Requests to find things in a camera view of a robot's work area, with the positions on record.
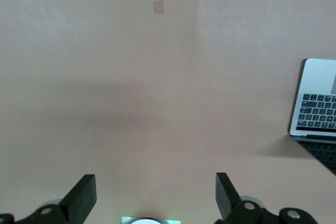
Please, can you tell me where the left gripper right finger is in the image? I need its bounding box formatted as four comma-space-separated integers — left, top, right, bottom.
215, 172, 318, 224

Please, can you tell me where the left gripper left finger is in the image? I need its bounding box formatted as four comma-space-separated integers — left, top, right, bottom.
0, 173, 97, 224

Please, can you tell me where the grey laptop with black keyboard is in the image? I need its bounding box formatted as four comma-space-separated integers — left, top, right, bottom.
288, 58, 336, 176

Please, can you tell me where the small square tape patch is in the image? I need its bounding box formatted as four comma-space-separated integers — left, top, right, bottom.
153, 0, 164, 14

